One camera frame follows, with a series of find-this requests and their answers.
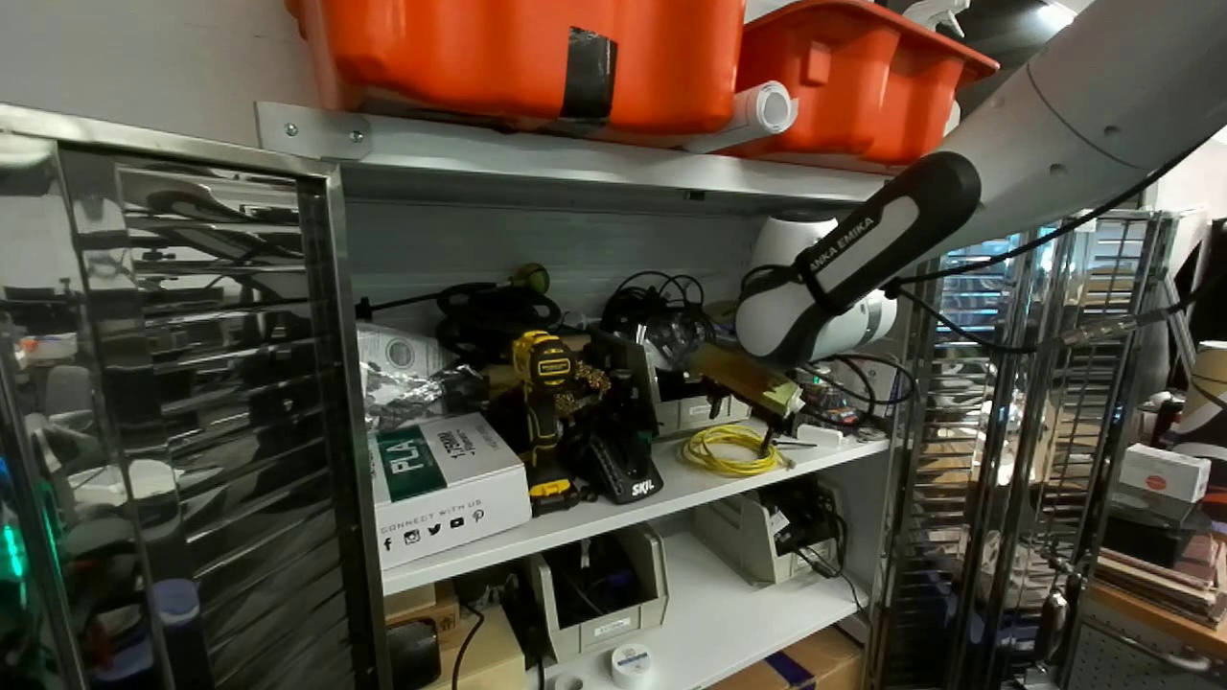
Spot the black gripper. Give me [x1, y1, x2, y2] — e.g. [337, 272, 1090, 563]
[689, 335, 813, 465]

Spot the yellow cable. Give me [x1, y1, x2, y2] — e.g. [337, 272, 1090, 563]
[672, 418, 788, 485]

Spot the brown cardboard box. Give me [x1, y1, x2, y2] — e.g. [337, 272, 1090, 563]
[708, 624, 891, 690]

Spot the white box with green label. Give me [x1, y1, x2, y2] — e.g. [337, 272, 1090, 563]
[367, 410, 538, 577]

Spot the brown box with black device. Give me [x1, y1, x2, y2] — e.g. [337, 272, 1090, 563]
[381, 566, 547, 690]

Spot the white box with red logo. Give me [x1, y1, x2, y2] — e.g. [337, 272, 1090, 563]
[1117, 441, 1215, 509]

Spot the black battery charger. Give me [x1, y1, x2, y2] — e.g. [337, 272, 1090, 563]
[578, 422, 666, 509]

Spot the steel tray rack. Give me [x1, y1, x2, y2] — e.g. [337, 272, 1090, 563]
[0, 99, 390, 690]
[878, 206, 1187, 690]

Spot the white tape roll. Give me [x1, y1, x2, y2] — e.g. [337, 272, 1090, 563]
[603, 639, 659, 690]

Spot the grey metal shelf unit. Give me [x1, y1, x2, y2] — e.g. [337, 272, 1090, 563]
[250, 97, 928, 690]

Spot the white rolled tube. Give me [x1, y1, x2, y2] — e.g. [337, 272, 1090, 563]
[685, 78, 801, 152]

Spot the orange plastic tote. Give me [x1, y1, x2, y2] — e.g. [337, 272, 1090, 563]
[737, 0, 1004, 169]

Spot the clear plastic bag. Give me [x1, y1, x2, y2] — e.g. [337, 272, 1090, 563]
[353, 321, 451, 430]

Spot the orange tote with black latch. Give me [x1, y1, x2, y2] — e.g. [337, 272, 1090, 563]
[286, 0, 748, 140]

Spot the black cable bundle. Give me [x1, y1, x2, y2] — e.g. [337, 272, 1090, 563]
[597, 266, 713, 353]

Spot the yellow black cordless drill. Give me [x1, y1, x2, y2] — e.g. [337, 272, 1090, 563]
[507, 327, 622, 519]

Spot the black cord pile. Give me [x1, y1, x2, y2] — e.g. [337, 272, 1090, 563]
[432, 280, 566, 373]

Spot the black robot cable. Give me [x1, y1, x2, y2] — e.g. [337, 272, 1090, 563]
[884, 126, 1227, 298]

